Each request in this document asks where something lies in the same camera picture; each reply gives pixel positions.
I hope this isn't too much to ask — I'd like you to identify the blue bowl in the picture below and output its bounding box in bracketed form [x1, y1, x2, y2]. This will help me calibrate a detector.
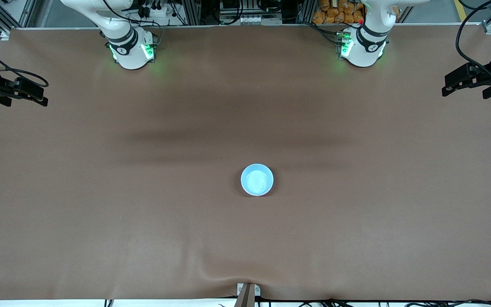
[241, 163, 274, 197]

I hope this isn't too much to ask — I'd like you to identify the orange packaged goods pile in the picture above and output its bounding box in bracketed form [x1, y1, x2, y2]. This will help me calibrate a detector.
[312, 0, 365, 25]

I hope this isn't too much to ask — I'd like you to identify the white power strip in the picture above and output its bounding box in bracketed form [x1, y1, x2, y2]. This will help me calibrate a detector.
[140, 3, 168, 18]

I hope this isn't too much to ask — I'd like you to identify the white terminal block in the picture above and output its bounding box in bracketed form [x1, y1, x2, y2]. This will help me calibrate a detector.
[237, 15, 272, 25]

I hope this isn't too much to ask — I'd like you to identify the brown table cover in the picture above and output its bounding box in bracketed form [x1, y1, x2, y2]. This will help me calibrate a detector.
[0, 25, 491, 301]

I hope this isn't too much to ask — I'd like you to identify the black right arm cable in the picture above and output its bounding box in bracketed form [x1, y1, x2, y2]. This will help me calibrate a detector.
[0, 39, 49, 88]

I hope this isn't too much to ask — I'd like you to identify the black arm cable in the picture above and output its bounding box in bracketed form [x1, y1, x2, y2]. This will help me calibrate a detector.
[0, 39, 49, 88]
[455, 0, 491, 78]

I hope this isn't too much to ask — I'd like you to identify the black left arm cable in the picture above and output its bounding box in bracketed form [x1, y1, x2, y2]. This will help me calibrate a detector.
[455, 0, 491, 78]

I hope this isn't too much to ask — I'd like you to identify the black base cable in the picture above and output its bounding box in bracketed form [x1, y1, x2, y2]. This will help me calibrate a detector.
[304, 20, 341, 46]

